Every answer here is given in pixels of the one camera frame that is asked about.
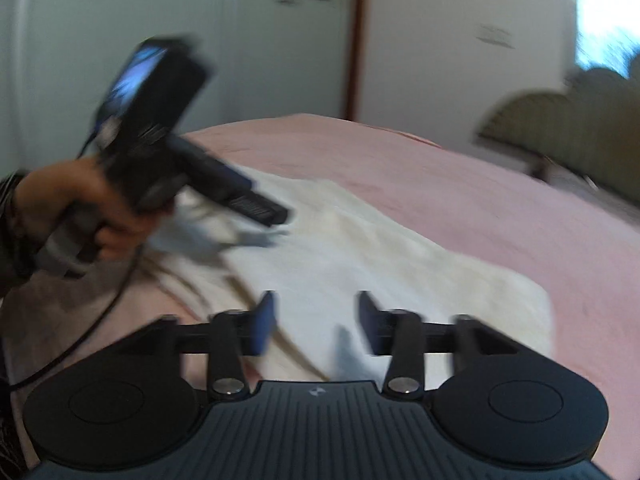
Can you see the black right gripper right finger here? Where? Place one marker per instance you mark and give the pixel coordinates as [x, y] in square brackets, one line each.
[398, 334]

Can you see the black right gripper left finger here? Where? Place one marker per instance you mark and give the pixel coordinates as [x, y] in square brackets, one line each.
[233, 335]

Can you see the white pants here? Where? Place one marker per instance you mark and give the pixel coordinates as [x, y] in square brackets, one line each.
[333, 247]

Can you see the left hand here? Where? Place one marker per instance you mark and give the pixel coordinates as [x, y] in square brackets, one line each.
[43, 194]

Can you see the white wardrobe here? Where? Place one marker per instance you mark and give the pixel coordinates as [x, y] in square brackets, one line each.
[270, 58]

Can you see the pink bed blanket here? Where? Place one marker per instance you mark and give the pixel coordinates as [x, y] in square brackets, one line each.
[586, 259]

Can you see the olive green headboard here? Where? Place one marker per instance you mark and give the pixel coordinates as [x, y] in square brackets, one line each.
[592, 129]

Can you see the window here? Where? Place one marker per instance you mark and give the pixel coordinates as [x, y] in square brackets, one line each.
[607, 34]

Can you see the white wall switch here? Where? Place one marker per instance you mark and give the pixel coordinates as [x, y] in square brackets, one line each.
[497, 36]

